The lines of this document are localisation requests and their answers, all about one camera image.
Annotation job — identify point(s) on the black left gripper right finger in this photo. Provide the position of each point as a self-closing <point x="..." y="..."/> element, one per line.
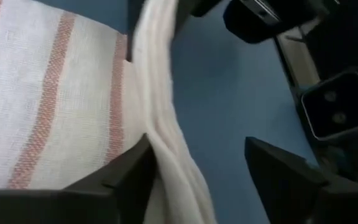
<point x="291" y="199"/>

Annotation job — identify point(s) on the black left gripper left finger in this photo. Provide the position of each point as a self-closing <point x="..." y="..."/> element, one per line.
<point x="73" y="205"/>

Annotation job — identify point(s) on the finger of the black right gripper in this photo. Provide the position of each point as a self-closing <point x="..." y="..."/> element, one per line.
<point x="202" y="6"/>
<point x="132" y="25"/>

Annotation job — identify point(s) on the white towel with red stripes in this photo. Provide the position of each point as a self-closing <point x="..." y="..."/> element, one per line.
<point x="26" y="93"/>

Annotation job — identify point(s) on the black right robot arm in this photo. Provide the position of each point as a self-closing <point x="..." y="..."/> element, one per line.
<point x="337" y="105"/>

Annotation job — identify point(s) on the light wooden side board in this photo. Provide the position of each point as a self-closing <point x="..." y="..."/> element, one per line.
<point x="300" y="59"/>

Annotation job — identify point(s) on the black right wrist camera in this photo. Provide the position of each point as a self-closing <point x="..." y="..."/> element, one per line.
<point x="269" y="28"/>

